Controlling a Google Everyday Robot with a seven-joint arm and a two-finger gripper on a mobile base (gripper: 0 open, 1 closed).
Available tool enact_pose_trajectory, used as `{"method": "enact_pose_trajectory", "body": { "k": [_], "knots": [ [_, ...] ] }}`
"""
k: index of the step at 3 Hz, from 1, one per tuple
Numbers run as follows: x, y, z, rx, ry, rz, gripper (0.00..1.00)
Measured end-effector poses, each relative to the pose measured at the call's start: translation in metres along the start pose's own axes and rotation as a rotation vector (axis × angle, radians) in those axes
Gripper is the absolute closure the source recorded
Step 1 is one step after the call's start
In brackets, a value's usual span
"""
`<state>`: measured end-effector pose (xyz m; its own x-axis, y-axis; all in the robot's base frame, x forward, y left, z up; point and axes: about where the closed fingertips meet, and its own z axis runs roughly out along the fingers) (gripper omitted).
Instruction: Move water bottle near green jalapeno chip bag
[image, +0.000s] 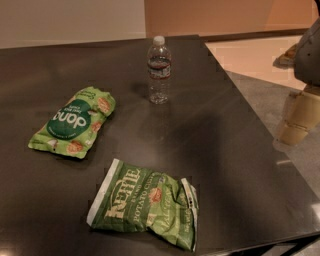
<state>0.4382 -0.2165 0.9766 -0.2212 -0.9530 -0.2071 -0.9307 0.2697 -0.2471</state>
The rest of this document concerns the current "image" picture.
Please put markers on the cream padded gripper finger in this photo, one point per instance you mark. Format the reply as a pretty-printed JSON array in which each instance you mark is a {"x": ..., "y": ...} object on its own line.
[{"x": 302, "y": 115}]

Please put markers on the clear plastic water bottle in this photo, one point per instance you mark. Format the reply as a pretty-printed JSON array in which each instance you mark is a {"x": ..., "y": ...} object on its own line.
[{"x": 159, "y": 70}]

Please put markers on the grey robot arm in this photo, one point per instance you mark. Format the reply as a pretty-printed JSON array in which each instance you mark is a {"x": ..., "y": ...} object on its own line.
[{"x": 304, "y": 57}]

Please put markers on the green Kettle jalapeno chip bag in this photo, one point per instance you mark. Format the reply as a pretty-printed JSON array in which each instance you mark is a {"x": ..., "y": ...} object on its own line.
[{"x": 136, "y": 199}]

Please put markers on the green Dang snack bag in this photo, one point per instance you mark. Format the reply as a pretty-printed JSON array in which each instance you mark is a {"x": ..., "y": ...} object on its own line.
[{"x": 73, "y": 130}]

